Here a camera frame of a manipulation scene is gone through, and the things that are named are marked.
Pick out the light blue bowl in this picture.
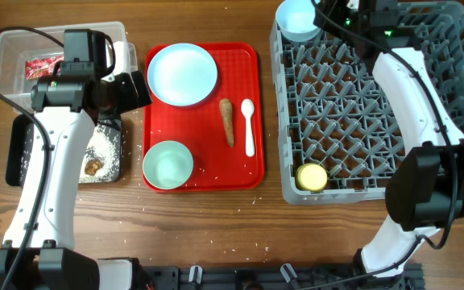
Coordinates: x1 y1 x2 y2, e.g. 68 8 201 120
275 0 321 42

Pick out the white rice pile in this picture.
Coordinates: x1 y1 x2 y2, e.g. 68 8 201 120
79 124 122 184

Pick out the brown food scrap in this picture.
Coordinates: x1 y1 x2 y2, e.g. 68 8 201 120
84 159 103 176

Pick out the mint green bowl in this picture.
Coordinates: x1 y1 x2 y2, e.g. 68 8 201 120
143 140 194 190

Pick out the red snack wrapper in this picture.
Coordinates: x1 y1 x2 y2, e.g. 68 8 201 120
25 56 64 80

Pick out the yellow plastic cup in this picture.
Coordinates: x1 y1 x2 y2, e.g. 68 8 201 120
296 163 328 192

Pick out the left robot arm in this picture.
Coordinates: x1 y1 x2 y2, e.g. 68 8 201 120
0 29 153 289

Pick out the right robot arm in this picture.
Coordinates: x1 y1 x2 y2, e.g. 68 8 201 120
312 1 464 279

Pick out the grey dishwasher rack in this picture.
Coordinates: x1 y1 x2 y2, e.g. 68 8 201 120
270 1 464 205

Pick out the light blue plate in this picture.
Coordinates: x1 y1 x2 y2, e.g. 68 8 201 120
147 43 218 106

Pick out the black plastic tray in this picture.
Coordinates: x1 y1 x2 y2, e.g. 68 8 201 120
6 115 122 187

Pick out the brown carrot-shaped food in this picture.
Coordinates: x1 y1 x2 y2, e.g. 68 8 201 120
219 98 234 147

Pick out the red serving tray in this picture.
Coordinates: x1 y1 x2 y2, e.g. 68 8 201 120
143 42 265 193

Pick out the white plastic spoon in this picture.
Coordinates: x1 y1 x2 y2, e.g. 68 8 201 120
241 98 255 157

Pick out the clear plastic bin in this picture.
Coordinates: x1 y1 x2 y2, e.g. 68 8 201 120
0 21 138 112

